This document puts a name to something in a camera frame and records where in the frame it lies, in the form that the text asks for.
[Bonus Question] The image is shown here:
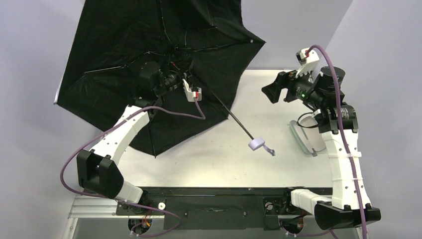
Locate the lavender folding umbrella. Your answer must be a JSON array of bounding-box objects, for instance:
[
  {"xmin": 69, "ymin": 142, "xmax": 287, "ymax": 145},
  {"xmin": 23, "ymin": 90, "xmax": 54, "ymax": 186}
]
[{"xmin": 55, "ymin": 0, "xmax": 265, "ymax": 156}]

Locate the mint green umbrella case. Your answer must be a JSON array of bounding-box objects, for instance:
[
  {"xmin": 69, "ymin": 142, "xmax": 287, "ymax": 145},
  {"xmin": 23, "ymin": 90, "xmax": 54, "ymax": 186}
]
[{"xmin": 289, "ymin": 115, "xmax": 326, "ymax": 157}]

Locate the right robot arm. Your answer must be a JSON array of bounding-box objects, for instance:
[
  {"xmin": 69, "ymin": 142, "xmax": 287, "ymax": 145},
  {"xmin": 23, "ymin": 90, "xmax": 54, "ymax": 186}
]
[{"xmin": 262, "ymin": 67, "xmax": 381, "ymax": 230}]

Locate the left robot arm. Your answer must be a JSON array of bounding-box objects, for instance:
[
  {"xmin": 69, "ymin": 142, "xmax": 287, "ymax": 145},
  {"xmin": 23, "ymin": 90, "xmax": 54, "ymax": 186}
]
[{"xmin": 74, "ymin": 61, "xmax": 188, "ymax": 204}]

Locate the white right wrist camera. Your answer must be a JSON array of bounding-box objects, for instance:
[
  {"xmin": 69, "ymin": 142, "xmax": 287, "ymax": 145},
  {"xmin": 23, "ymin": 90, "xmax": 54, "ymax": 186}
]
[{"xmin": 295, "ymin": 48, "xmax": 319, "ymax": 78}]

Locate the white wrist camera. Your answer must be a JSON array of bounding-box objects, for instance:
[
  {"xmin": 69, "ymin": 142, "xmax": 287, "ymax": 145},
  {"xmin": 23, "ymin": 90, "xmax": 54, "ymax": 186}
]
[
  {"xmin": 182, "ymin": 79, "xmax": 202, "ymax": 102},
  {"xmin": 295, "ymin": 48, "xmax": 319, "ymax": 78}
]

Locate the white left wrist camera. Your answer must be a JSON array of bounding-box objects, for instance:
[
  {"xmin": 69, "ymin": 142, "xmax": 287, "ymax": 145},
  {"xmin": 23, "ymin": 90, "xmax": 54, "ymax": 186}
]
[{"xmin": 182, "ymin": 79, "xmax": 202, "ymax": 102}]

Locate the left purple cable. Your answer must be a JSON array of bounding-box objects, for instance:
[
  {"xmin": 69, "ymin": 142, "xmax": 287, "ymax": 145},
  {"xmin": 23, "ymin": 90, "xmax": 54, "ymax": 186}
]
[{"xmin": 59, "ymin": 97, "xmax": 207, "ymax": 238}]

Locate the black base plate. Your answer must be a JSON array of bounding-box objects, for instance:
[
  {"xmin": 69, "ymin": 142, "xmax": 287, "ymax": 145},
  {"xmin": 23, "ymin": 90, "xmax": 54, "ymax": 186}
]
[{"xmin": 116, "ymin": 187, "xmax": 305, "ymax": 230}]

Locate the aluminium frame rail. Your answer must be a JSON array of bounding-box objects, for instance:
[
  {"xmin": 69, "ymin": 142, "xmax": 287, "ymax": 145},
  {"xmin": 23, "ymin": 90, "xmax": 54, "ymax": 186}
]
[{"xmin": 68, "ymin": 194, "xmax": 366, "ymax": 219}]

